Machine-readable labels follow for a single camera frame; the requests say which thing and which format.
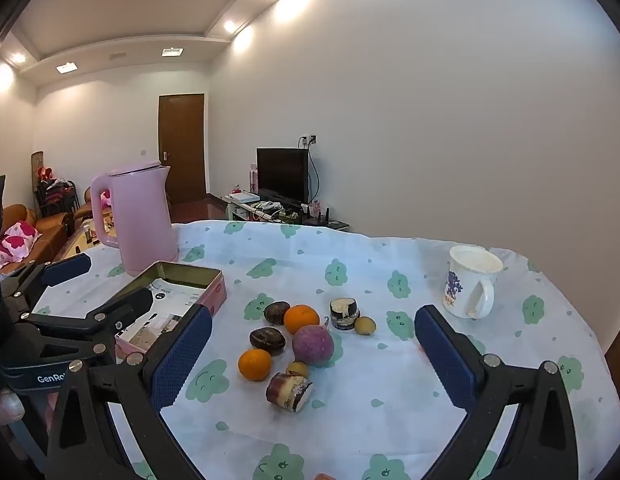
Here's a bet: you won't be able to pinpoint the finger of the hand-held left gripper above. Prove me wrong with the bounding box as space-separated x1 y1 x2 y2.
20 287 155 366
0 252 93 313

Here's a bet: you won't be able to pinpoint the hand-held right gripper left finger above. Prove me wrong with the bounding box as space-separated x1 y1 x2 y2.
46 304 213 480

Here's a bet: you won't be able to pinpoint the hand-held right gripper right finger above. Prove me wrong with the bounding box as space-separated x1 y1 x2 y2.
414 304 580 480

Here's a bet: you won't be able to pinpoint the pink tin box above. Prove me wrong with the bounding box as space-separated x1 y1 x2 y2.
110 261 227 363

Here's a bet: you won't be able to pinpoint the dark brown water chestnut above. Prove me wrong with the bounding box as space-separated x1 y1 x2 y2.
263 301 291 324
249 327 287 356

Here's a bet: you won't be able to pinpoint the short dark sugarcane piece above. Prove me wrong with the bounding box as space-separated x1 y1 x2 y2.
330 298 361 332

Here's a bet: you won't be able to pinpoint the purple round fruit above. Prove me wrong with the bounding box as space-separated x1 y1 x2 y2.
292 324 335 366

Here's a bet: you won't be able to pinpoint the person's left hand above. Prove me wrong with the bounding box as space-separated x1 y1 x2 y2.
0 389 26 423

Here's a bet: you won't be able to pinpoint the wooden coffee table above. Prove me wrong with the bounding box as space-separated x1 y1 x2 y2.
55 217 116 261

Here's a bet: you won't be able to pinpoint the printed paper sheet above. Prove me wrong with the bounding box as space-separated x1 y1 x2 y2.
117 282 205 351

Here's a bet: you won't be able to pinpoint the pink floral cushion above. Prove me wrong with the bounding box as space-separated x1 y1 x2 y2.
0 220 42 263

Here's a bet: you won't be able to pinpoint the brown leather sofa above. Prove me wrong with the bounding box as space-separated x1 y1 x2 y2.
0 204 76 273

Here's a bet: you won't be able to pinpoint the white tablecloth green clouds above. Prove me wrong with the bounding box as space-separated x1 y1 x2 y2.
0 220 613 480

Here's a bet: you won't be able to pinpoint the orange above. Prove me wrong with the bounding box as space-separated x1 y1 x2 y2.
283 304 321 336
238 348 273 382

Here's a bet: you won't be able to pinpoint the chair with clothes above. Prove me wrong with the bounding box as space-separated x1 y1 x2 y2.
34 165 81 218

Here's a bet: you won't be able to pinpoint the white printed mug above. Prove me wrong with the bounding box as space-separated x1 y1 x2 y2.
442 245 504 320

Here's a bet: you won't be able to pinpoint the pink electric kettle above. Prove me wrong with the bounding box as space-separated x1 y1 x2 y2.
91 160 179 278

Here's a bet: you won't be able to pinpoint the long purple sugarcane piece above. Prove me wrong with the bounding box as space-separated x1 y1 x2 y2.
266 371 313 413

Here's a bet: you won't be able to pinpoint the brown wooden door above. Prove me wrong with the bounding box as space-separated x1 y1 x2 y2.
157 93 209 206

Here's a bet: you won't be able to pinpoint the low television stand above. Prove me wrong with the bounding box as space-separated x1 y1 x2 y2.
224 192 351 233

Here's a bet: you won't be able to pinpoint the black television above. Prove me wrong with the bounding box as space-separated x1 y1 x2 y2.
256 147 311 206

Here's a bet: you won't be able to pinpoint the black power cable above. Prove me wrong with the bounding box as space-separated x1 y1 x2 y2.
304 136 321 203

